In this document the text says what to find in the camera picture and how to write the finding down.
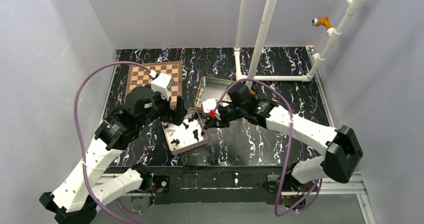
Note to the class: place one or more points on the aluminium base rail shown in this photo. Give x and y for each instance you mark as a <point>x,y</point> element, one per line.
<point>226,185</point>

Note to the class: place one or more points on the wooden chess board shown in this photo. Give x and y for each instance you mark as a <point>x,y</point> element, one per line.
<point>138,77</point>

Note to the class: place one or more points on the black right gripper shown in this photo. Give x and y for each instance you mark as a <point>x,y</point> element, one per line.
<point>222,115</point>

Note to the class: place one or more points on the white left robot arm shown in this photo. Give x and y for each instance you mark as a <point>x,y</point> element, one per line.
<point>76,200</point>

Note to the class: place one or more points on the gold-rimmed tin tray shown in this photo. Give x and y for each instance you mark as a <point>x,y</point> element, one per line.
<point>210,88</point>

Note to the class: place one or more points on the white PVC pipe frame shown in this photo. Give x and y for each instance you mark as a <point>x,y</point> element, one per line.
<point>297,38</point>

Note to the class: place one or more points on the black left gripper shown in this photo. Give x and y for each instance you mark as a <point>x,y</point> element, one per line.
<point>173,113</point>

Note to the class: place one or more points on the black chess queen piece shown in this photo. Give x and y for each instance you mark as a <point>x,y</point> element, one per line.
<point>186,125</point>

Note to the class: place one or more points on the pink-rimmed silver tin tray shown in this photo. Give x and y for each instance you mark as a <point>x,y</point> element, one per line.
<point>187,141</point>

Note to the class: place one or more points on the orange pipe clip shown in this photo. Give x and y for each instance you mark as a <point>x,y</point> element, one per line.
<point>321,21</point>

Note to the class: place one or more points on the black chess bishop piece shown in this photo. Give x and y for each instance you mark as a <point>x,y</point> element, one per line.
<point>196,135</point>

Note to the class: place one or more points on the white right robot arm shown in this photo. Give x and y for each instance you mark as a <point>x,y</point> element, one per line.
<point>339,148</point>

